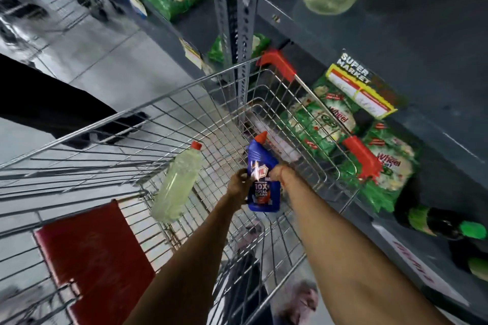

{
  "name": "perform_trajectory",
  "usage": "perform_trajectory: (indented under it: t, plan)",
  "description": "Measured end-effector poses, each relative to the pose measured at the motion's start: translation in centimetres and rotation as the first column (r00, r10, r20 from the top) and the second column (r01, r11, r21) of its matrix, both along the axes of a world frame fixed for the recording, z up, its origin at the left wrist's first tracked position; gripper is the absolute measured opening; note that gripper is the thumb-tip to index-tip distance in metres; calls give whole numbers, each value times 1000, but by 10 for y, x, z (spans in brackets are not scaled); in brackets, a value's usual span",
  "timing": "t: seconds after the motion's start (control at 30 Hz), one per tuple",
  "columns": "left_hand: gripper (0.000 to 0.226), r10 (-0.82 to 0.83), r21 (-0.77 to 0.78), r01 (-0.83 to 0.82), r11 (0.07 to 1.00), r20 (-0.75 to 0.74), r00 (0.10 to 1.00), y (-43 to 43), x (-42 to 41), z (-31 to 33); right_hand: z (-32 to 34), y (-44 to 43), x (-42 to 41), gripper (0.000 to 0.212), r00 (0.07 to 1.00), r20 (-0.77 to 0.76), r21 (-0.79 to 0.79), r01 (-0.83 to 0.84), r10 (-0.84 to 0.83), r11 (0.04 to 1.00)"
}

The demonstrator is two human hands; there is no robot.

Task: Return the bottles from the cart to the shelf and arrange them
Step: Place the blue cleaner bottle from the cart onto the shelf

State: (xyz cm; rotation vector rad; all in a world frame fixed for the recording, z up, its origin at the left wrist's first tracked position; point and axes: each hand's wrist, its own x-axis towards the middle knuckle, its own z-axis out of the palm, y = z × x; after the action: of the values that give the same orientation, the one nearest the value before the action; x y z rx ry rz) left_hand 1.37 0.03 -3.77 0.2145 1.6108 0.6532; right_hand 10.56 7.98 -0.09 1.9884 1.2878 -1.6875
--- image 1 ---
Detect person's left hand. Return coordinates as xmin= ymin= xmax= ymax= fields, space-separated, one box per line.
xmin=227 ymin=168 xmax=254 ymax=206

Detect grey metal shelf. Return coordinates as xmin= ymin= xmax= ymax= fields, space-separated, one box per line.
xmin=67 ymin=0 xmax=488 ymax=325

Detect row of green detergent packets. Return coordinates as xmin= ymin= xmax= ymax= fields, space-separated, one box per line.
xmin=105 ymin=0 xmax=422 ymax=215

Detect person's right forearm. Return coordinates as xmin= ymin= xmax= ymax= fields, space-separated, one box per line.
xmin=280 ymin=180 xmax=454 ymax=325

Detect person's right hand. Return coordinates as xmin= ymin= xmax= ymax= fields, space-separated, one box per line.
xmin=268 ymin=162 xmax=299 ymax=191

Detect person's grey shoe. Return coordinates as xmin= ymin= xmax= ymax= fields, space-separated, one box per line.
xmin=272 ymin=279 xmax=321 ymax=323

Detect person's left forearm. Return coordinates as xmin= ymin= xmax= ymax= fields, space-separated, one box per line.
xmin=124 ymin=195 xmax=247 ymax=325

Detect person's dark trouser leg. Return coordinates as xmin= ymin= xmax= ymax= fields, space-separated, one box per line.
xmin=225 ymin=248 xmax=275 ymax=325

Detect blue toilet cleaner bottle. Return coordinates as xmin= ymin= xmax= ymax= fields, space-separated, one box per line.
xmin=246 ymin=130 xmax=283 ymax=213

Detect metal wire shopping cart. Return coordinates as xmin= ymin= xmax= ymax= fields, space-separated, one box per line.
xmin=0 ymin=48 xmax=384 ymax=325

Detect yellow and green price sign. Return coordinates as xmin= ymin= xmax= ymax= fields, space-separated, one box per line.
xmin=325 ymin=50 xmax=405 ymax=120

